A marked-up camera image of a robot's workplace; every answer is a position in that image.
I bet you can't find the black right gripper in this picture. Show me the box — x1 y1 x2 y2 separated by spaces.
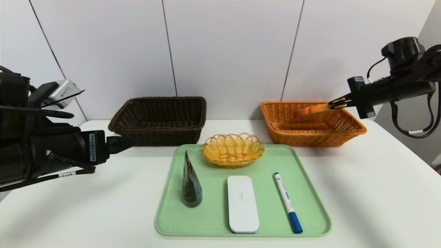
328 76 400 119

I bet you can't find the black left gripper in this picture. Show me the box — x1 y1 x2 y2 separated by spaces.
42 130 133 175

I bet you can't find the white bread slice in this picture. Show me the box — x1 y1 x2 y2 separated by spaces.
294 104 336 118

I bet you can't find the black cosmetic tube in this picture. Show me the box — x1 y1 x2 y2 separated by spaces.
182 151 203 208

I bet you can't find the white marker with blue cap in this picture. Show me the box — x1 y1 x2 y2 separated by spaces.
274 172 304 234

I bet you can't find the dark brown wicker basket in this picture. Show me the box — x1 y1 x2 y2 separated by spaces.
108 96 207 147

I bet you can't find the orange wicker basket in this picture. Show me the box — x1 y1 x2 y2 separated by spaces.
260 101 367 148

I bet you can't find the small yellow scalloped basket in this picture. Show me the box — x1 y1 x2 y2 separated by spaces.
203 133 266 168

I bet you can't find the light green plastic tray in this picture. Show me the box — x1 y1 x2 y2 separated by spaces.
154 144 332 237

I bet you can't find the white pencil case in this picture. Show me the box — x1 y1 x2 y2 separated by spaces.
227 175 260 234

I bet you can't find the thin black tagged left cable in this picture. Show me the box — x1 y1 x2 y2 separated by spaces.
0 166 96 192

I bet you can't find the black tagged right cable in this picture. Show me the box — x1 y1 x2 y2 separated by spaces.
390 91 441 139

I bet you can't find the thick black left cable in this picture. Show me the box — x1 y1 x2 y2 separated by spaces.
0 105 74 119

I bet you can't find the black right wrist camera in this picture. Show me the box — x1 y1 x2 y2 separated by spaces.
381 37 426 71

